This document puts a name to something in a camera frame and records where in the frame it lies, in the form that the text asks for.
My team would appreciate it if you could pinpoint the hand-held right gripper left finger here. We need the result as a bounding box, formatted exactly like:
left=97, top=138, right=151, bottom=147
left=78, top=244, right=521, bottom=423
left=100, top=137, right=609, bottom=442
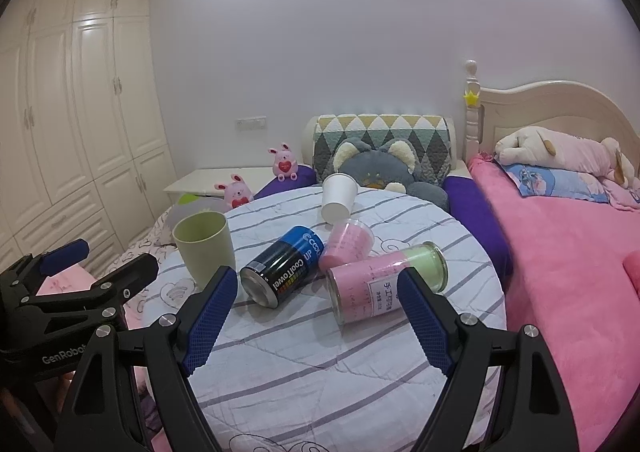
left=52, top=266, right=239, bottom=452

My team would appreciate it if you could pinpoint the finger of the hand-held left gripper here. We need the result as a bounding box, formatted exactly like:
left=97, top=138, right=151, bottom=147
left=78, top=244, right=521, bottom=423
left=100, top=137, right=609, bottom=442
left=0, top=239, right=91, bottom=300
left=20, top=253, right=160, bottom=333

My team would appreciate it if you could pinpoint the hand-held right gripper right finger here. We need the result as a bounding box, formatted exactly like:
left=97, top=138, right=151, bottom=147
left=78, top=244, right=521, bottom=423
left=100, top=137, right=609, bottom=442
left=395, top=266, right=581, bottom=452

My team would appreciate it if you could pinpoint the pink plastic cup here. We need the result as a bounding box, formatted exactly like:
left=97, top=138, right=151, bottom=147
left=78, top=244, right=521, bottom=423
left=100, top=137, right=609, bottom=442
left=318, top=219, right=376, bottom=273

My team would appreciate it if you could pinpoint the green plastic cup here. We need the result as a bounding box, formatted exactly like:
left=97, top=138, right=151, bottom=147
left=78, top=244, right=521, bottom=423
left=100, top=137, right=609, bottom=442
left=172, top=211, right=237, bottom=283

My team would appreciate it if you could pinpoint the white paper cup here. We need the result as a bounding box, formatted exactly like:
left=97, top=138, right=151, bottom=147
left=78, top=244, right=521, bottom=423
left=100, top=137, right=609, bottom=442
left=320, top=173, right=359, bottom=223

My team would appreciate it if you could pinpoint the white patterned bedsheet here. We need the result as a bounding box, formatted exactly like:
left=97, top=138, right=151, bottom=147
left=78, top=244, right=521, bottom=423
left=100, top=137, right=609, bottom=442
left=102, top=204, right=177, bottom=283

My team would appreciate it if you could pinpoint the pink and green glass jar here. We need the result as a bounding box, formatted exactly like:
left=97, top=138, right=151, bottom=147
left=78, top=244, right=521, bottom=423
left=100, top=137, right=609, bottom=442
left=325, top=241, right=449, bottom=327

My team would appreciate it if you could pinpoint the blue and black can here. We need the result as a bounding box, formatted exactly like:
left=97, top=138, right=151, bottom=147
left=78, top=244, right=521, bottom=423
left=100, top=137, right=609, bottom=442
left=239, top=226, right=328, bottom=307

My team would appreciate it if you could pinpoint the purple cloth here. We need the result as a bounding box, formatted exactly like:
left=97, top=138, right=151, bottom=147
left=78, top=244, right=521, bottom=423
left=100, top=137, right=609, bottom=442
left=442, top=176, right=516, bottom=293
left=254, top=164, right=319, bottom=201

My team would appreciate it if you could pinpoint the pink bunny toy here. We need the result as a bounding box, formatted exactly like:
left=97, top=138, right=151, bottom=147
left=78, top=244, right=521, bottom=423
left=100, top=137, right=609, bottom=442
left=267, top=142, right=301, bottom=183
left=215, top=174, right=254, bottom=211

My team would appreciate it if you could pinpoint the white nightstand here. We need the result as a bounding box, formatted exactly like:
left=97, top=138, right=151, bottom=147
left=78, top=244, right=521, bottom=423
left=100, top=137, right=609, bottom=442
left=164, top=167, right=281, bottom=209

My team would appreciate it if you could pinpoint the pink fleece blanket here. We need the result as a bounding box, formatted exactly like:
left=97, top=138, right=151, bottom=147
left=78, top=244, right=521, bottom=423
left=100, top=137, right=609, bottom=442
left=467, top=154, right=640, bottom=435

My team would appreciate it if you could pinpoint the grey cat plush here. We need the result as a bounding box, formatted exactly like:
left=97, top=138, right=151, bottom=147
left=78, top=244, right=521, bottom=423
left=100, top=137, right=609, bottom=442
left=332, top=138, right=451, bottom=213

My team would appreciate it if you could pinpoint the cream wardrobe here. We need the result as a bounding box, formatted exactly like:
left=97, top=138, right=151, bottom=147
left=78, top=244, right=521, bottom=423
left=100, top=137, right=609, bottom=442
left=0, top=0, right=177, bottom=277

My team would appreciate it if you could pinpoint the blue printed pillow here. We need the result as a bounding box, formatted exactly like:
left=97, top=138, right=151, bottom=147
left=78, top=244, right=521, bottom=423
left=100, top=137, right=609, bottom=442
left=502, top=163, right=612, bottom=205

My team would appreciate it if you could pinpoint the diamond pattern quilted cushion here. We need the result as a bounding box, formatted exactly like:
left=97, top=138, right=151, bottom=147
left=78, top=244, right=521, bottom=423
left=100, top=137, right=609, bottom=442
left=305, top=114, right=457, bottom=185

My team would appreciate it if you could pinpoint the cream and pink plush animal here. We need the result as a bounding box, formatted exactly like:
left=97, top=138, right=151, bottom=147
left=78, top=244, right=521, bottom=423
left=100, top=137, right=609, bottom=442
left=494, top=126, right=638, bottom=190

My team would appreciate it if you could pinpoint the cream bed headboard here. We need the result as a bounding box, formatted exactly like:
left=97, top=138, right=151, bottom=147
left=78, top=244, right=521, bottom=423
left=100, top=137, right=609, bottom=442
left=462, top=60, right=640, bottom=167

